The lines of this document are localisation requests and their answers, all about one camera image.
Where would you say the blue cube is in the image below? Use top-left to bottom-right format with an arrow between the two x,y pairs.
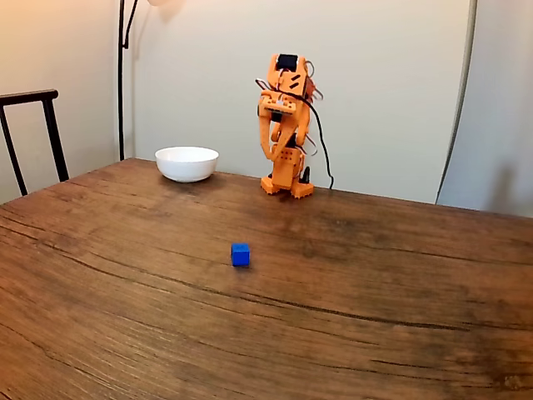
231,242 -> 252,268

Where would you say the white bowl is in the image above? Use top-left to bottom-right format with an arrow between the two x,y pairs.
154,145 -> 220,184

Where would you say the black floor lamp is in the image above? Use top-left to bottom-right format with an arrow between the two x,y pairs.
117,0 -> 187,163

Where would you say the black wooden chair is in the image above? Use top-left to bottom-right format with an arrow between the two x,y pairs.
0,88 -> 71,198

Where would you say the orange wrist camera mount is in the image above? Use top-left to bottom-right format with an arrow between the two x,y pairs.
257,91 -> 297,118

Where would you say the black cable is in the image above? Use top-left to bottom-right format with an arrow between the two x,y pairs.
291,92 -> 336,191

